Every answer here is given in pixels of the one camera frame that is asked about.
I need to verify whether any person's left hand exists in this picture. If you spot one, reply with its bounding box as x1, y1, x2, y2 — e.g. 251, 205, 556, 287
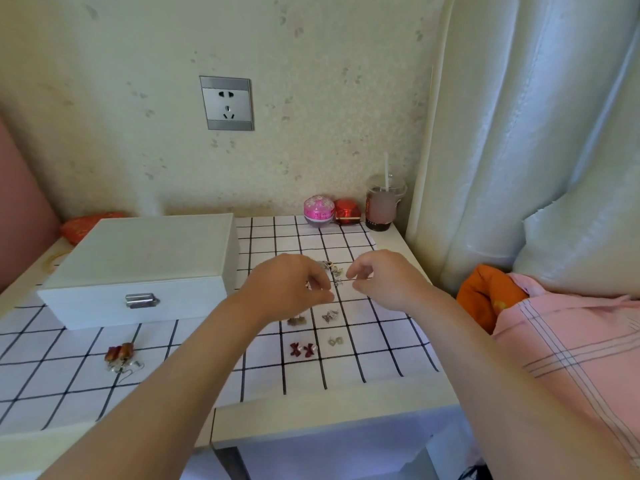
227, 253, 335, 335

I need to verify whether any person's right hand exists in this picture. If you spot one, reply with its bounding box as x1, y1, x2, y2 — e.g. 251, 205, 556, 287
345, 249, 436, 317

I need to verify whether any pile of mixed earrings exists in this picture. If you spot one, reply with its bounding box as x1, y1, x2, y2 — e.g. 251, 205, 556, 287
305, 259, 347, 291

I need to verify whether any white wooden jewelry box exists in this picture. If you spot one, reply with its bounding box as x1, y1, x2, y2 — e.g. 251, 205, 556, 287
36, 213, 240, 331

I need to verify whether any person's right forearm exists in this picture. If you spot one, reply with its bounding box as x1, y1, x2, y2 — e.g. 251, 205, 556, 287
405, 287, 640, 480

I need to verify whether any person's left forearm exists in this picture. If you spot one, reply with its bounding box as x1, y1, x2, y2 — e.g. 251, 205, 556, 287
39, 299, 261, 480

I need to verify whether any red faceted gift box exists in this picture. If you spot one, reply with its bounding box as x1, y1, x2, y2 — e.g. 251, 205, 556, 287
333, 198, 362, 225

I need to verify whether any pink round trinket box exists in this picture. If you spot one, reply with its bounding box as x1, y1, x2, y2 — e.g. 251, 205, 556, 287
303, 195, 336, 228

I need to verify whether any red heart-shaped box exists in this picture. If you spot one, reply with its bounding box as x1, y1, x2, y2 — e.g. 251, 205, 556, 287
59, 211, 129, 247

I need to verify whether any white black-grid table cloth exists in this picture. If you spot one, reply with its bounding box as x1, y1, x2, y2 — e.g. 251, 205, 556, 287
0, 215, 441, 438

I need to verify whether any clear plastic drink cup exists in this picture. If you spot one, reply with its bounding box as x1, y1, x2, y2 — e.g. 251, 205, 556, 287
365, 173, 407, 232

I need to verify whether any orange plush cushion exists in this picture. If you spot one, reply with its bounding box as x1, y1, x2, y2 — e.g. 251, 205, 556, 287
455, 264, 529, 335

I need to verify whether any white padded headboard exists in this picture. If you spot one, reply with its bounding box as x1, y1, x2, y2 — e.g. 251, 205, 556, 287
405, 0, 640, 295

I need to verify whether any pink plaid blanket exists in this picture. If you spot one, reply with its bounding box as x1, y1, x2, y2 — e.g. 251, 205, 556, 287
492, 273, 640, 465

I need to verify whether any pink rolled mat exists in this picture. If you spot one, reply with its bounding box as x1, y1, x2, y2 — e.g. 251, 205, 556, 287
0, 119, 61, 293

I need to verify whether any grey wall socket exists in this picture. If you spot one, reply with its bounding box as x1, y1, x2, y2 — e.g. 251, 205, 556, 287
199, 75, 255, 131

